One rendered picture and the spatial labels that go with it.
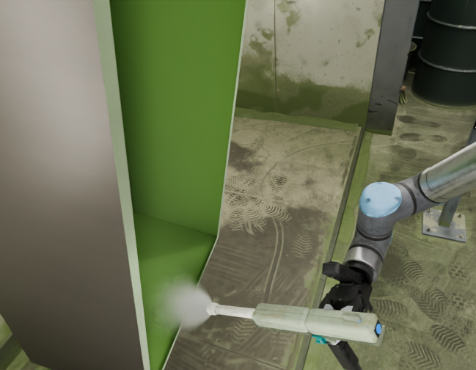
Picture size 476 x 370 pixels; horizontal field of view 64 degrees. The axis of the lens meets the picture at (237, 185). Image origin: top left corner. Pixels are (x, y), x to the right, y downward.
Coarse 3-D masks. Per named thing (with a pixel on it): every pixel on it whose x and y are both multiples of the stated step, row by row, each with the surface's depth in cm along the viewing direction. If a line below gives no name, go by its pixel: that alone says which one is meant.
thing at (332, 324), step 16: (208, 304) 106; (272, 304) 92; (256, 320) 91; (272, 320) 88; (288, 320) 84; (304, 320) 83; (320, 320) 80; (336, 320) 77; (352, 320) 75; (368, 320) 73; (336, 336) 78; (352, 336) 75; (368, 336) 72; (336, 352) 83; (352, 352) 84; (352, 368) 84
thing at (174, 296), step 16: (144, 272) 115; (160, 272) 114; (176, 272) 114; (192, 272) 118; (144, 288) 111; (160, 288) 110; (176, 288) 109; (192, 288) 110; (144, 304) 109; (160, 304) 108; (176, 304) 107; (192, 304) 106; (144, 320) 108; (160, 320) 107; (176, 320) 106; (192, 320) 106; (208, 320) 111; (160, 336) 109; (176, 336) 109; (192, 336) 114
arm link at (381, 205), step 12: (372, 192) 92; (384, 192) 91; (396, 192) 91; (408, 192) 93; (360, 204) 94; (372, 204) 90; (384, 204) 89; (396, 204) 89; (408, 204) 92; (360, 216) 95; (372, 216) 91; (384, 216) 90; (396, 216) 92; (408, 216) 94; (360, 228) 97; (372, 228) 94; (384, 228) 93; (372, 240) 96
